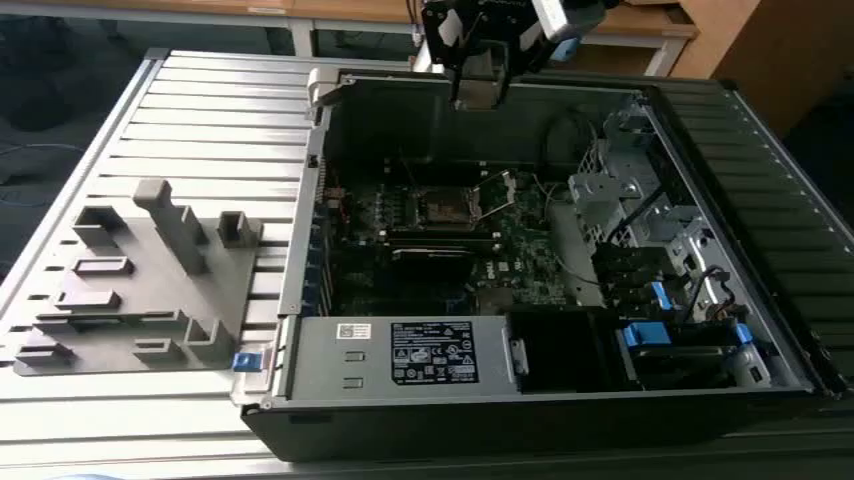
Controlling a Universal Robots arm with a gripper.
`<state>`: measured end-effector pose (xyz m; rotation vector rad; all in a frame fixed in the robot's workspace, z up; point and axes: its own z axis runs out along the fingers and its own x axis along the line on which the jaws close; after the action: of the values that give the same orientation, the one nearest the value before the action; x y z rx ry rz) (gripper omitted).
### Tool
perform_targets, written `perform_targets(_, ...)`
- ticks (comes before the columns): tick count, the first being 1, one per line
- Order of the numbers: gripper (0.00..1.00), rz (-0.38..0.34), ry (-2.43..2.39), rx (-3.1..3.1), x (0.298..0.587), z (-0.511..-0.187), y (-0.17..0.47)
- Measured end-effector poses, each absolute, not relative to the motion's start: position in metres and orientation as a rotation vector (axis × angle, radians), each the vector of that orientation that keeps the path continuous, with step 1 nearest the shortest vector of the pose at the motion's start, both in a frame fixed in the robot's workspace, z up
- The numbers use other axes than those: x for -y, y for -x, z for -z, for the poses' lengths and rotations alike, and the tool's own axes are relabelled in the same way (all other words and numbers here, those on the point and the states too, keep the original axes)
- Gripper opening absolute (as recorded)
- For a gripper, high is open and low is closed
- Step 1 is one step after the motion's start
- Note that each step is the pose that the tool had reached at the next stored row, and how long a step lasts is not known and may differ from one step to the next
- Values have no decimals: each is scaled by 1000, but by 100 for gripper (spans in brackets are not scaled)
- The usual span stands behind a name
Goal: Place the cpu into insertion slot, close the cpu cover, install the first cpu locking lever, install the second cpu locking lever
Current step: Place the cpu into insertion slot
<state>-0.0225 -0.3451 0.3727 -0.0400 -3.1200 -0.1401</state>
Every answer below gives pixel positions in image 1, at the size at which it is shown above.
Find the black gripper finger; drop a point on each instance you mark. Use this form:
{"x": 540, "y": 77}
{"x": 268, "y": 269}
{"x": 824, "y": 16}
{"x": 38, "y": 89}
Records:
{"x": 457, "y": 85}
{"x": 505, "y": 75}

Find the silver CPU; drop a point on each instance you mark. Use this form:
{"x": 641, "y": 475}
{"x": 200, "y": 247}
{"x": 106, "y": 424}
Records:
{"x": 480, "y": 95}

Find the metal locking lever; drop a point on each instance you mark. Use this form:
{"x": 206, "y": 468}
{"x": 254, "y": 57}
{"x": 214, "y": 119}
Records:
{"x": 407, "y": 170}
{"x": 497, "y": 207}

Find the CPU socket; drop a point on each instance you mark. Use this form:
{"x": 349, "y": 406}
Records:
{"x": 443, "y": 207}

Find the silver metal drive cage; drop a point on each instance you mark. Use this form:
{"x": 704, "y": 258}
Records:
{"x": 600, "y": 187}

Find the green motherboard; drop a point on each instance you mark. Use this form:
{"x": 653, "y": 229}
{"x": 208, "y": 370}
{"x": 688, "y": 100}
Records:
{"x": 527, "y": 250}

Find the black graphics card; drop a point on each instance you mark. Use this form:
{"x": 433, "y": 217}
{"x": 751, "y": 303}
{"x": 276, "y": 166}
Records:
{"x": 433, "y": 267}

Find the wooden cabinet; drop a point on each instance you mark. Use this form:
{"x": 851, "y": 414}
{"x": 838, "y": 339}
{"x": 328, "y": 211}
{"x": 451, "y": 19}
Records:
{"x": 787, "y": 50}

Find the blue plastic clip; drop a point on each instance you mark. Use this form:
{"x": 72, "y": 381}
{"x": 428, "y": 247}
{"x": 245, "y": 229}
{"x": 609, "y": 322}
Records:
{"x": 660, "y": 296}
{"x": 741, "y": 334}

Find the black plastic air shroud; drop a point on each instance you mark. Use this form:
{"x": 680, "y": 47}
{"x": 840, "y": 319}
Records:
{"x": 560, "y": 350}

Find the hard disk blue carrier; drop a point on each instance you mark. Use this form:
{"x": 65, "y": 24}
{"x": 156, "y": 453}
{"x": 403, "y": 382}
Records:
{"x": 643, "y": 334}

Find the grey power supply unit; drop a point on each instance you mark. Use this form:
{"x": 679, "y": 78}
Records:
{"x": 320, "y": 360}

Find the grey parts rack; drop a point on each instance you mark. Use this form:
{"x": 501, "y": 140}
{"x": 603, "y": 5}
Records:
{"x": 166, "y": 300}

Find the blue case latch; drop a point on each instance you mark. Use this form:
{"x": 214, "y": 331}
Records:
{"x": 246, "y": 362}

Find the black PC case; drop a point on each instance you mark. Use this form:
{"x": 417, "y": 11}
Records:
{"x": 467, "y": 430}

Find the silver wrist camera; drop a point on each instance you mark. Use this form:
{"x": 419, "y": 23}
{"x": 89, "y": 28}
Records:
{"x": 553, "y": 20}

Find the wooden desk white frame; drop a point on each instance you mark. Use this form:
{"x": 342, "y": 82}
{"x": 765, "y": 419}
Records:
{"x": 640, "y": 27}

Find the black disk bay bracket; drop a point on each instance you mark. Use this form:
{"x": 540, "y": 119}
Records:
{"x": 627, "y": 267}

